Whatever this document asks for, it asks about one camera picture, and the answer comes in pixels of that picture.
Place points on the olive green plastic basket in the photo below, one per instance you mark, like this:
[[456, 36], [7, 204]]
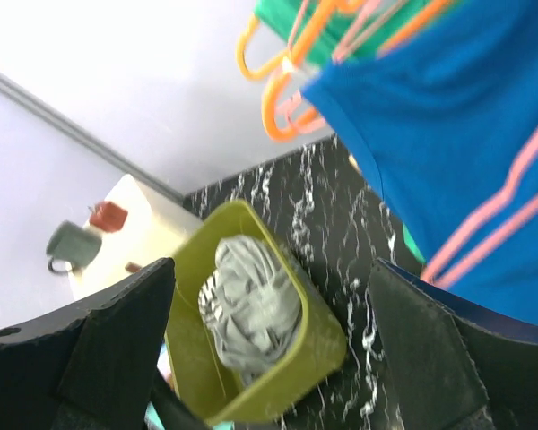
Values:
[[211, 390]]

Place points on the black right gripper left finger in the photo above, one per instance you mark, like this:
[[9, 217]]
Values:
[[90, 364]]

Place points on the green tank top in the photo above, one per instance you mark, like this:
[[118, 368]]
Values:
[[279, 16]]

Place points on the blue tank top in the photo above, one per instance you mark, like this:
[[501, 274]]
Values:
[[444, 129]]

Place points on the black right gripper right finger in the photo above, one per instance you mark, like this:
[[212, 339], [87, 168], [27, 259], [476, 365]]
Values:
[[454, 364]]

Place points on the pink wire hanger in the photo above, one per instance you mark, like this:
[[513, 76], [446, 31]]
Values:
[[371, 15]]

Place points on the yellow velvet hanger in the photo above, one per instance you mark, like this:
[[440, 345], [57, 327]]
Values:
[[259, 51]]

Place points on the dark red cube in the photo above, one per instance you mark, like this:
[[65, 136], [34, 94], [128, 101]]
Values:
[[108, 217]]

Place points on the grey tank top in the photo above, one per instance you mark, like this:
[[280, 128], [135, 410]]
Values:
[[261, 307]]

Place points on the white drawer unit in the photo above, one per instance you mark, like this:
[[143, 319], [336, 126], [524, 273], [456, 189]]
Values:
[[154, 227]]

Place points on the dark green mug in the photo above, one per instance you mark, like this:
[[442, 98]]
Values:
[[72, 244]]

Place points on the black white striped tank top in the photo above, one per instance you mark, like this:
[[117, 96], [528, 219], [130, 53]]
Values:
[[209, 305]]

